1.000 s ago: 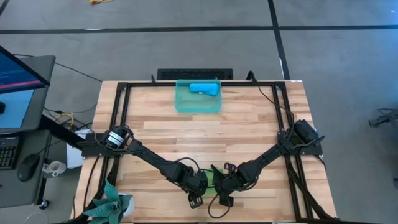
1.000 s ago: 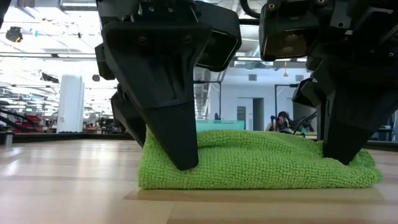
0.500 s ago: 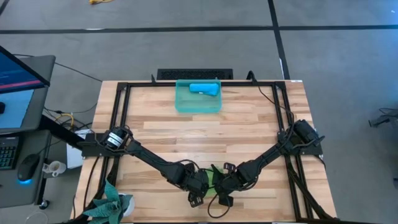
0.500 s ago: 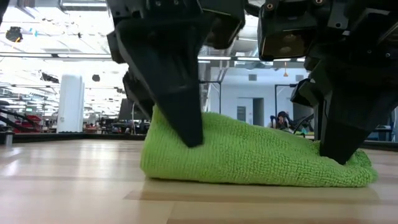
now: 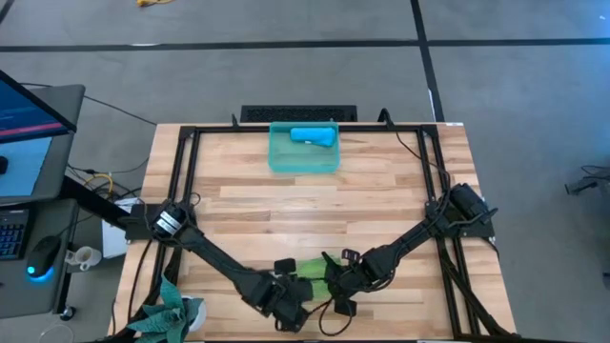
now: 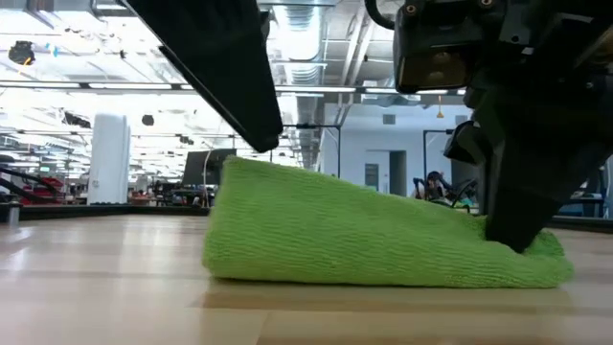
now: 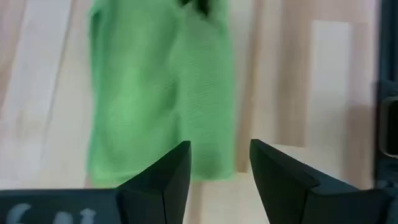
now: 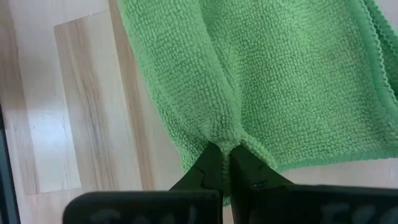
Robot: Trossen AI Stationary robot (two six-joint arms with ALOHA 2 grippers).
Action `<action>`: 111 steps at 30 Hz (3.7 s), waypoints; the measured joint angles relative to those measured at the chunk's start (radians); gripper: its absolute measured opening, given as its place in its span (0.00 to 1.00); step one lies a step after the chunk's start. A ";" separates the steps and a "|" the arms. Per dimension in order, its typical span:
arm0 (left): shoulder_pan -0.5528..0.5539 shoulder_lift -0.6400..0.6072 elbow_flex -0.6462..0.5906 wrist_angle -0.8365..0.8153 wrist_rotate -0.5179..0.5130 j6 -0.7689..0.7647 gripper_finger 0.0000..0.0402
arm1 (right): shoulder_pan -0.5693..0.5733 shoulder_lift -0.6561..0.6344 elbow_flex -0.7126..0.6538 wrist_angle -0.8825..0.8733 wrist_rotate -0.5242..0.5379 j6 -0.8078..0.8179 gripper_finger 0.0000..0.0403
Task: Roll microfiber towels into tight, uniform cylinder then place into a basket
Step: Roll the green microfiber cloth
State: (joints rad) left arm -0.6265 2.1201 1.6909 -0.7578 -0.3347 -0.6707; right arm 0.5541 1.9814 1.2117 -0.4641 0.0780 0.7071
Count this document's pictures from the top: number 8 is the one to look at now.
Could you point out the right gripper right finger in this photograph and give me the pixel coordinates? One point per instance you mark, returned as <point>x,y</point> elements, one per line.
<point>295,205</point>

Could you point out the green microfiber towel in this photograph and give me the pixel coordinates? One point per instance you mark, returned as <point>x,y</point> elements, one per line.
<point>264,77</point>

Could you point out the black metal table frame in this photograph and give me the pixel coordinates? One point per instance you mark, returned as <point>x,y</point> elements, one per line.
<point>6,186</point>

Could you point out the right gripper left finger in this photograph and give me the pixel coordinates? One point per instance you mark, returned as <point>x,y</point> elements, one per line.
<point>140,208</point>

